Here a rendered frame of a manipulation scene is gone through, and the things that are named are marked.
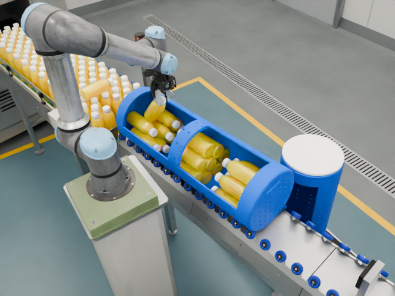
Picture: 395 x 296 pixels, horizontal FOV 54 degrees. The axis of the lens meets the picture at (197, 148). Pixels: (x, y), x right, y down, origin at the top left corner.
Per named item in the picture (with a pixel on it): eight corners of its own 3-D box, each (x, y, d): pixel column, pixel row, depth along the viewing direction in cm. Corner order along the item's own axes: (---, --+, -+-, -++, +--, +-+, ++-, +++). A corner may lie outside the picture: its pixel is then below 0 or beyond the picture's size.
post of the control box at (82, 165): (109, 243, 272) (69, 134, 205) (105, 239, 274) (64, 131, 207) (113, 239, 274) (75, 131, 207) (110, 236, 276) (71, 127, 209)
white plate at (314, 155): (291, 128, 192) (290, 130, 193) (274, 164, 174) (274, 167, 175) (348, 141, 182) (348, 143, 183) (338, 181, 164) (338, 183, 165)
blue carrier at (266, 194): (250, 244, 155) (247, 202, 135) (123, 145, 205) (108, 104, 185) (293, 201, 167) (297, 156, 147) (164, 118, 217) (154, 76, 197)
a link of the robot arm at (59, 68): (80, 165, 140) (39, 17, 106) (56, 148, 148) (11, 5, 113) (106, 149, 147) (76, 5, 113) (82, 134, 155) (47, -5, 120)
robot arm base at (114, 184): (103, 204, 140) (96, 185, 133) (84, 181, 149) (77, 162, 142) (138, 183, 146) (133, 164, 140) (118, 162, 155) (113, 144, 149)
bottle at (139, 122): (130, 108, 194) (151, 124, 184) (139, 112, 199) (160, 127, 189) (123, 121, 195) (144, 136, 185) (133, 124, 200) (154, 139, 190)
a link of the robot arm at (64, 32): (74, 14, 101) (183, 52, 142) (50, 5, 107) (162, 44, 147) (63, 57, 104) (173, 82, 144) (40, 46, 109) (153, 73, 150)
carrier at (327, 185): (276, 233, 252) (263, 269, 233) (290, 129, 193) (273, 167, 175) (320, 248, 242) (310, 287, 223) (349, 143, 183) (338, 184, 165)
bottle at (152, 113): (159, 118, 193) (171, 104, 178) (149, 124, 190) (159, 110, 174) (151, 107, 193) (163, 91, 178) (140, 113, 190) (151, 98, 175)
